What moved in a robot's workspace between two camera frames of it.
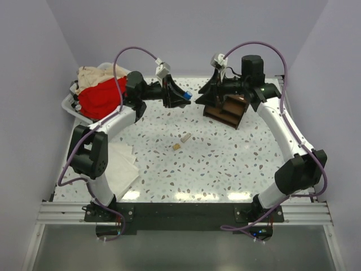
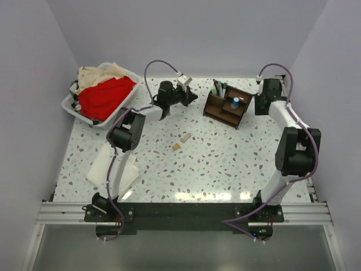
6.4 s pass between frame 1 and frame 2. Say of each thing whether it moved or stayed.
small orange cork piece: stayed
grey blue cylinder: moved
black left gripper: moved
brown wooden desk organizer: stayed
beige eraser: stayed
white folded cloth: stayed
